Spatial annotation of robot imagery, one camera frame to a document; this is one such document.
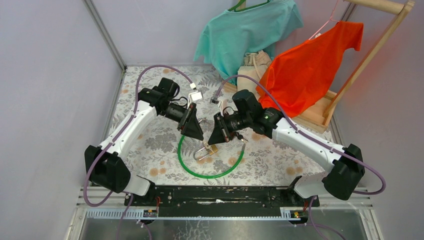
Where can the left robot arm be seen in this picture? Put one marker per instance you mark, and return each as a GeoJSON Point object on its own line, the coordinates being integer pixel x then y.
{"type": "Point", "coordinates": [105, 164]}

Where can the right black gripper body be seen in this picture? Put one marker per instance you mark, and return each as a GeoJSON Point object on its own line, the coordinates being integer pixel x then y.
{"type": "Point", "coordinates": [226, 122]}

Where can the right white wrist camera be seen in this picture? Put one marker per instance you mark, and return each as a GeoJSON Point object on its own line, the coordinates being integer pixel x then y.
{"type": "Point", "coordinates": [221, 102]}

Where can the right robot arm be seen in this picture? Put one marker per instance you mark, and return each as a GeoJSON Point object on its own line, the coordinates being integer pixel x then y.
{"type": "Point", "coordinates": [342, 165]}

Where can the teal t-shirt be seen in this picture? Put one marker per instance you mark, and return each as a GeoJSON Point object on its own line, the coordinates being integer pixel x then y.
{"type": "Point", "coordinates": [228, 37]}

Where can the wooden clothes rack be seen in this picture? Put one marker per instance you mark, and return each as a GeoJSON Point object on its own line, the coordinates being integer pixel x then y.
{"type": "Point", "coordinates": [318, 116]}

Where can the black head key bunch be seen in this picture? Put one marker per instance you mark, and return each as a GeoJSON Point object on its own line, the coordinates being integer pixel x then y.
{"type": "Point", "coordinates": [240, 137]}

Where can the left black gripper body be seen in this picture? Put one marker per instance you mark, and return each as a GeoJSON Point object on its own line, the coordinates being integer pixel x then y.
{"type": "Point", "coordinates": [188, 113]}

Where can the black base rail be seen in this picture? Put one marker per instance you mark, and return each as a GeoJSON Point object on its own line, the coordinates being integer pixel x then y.
{"type": "Point", "coordinates": [220, 201]}

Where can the green cable lock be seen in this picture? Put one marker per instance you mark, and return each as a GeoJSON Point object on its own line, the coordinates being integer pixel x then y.
{"type": "Point", "coordinates": [203, 174]}

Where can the brass padlock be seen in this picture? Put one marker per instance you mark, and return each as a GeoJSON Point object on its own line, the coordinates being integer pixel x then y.
{"type": "Point", "coordinates": [203, 153]}

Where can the pink clothes hanger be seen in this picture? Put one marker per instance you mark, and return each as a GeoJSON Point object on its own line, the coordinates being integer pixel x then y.
{"type": "Point", "coordinates": [330, 19]}

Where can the floral table mat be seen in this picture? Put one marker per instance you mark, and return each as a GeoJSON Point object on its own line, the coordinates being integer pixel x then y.
{"type": "Point", "coordinates": [154, 153]}

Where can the green clothes hanger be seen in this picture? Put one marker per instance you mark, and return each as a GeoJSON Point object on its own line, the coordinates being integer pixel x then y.
{"type": "Point", "coordinates": [241, 5]}

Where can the orange t-shirt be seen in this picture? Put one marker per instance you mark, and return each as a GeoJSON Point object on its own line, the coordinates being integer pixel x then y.
{"type": "Point", "coordinates": [302, 75]}

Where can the beige drawstring bag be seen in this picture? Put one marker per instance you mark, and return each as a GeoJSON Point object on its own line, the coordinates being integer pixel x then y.
{"type": "Point", "coordinates": [254, 65]}

